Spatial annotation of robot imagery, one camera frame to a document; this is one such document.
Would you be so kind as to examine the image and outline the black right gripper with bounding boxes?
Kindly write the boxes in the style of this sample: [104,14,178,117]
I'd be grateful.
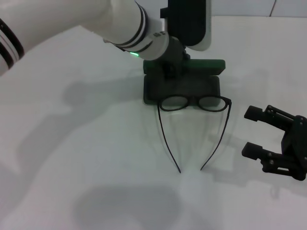
[241,104,307,182]

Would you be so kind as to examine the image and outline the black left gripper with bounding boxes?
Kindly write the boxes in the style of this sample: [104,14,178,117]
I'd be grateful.
[161,35,192,79]

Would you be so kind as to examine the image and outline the black glasses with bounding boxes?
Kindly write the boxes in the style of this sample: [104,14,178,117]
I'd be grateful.
[156,94,233,174]

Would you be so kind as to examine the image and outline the green glasses case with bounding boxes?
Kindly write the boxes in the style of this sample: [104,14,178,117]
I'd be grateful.
[142,58,226,106]

